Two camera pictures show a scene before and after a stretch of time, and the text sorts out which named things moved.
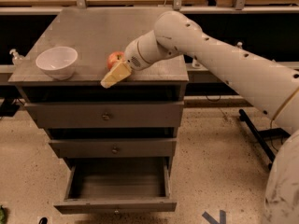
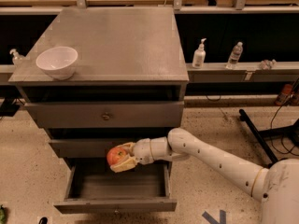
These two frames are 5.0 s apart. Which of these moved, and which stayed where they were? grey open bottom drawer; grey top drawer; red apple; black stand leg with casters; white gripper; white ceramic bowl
Moved: red apple; white gripper
Stayed: grey top drawer; white ceramic bowl; black stand leg with casters; grey open bottom drawer
